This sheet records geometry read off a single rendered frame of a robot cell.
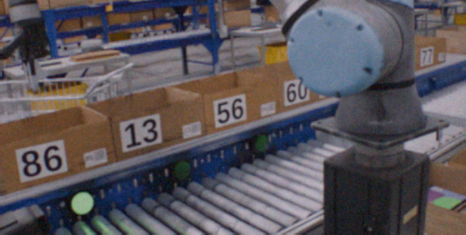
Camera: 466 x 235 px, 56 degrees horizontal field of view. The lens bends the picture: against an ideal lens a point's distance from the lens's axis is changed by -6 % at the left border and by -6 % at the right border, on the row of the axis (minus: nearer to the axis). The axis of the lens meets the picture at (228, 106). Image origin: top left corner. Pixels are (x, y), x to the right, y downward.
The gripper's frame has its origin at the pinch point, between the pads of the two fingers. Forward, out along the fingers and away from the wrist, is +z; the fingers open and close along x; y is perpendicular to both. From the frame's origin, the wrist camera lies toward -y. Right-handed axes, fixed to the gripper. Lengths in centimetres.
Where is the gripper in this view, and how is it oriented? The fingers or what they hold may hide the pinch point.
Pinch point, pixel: (32, 86)
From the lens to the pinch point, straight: 149.1
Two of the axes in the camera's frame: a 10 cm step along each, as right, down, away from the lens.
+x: -6.6, -0.2, 7.5
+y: 7.3, -2.2, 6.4
